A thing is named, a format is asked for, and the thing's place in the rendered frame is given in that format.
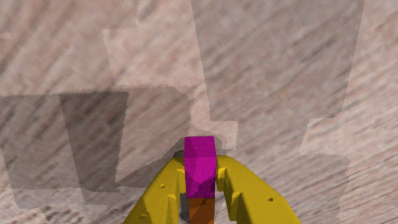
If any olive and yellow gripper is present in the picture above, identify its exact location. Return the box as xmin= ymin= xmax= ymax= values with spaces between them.
xmin=122 ymin=155 xmax=302 ymax=224

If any magenta block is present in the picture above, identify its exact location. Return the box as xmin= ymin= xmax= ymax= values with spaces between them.
xmin=184 ymin=136 xmax=216 ymax=198

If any orange rod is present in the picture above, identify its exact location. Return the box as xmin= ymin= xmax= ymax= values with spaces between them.
xmin=189 ymin=197 xmax=215 ymax=224

